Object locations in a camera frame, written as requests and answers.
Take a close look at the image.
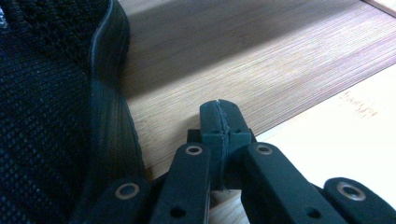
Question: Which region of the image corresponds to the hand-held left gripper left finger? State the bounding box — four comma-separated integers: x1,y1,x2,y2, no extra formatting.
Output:
199,100,227,191

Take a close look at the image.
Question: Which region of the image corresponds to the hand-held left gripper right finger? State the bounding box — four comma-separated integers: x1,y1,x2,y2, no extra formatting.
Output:
219,99,253,190

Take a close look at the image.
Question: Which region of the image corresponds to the black knit shoe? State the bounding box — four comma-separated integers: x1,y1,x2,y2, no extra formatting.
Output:
0,0,146,224

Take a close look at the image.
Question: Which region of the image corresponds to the wooden board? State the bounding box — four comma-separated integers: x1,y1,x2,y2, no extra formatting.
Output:
117,0,396,182

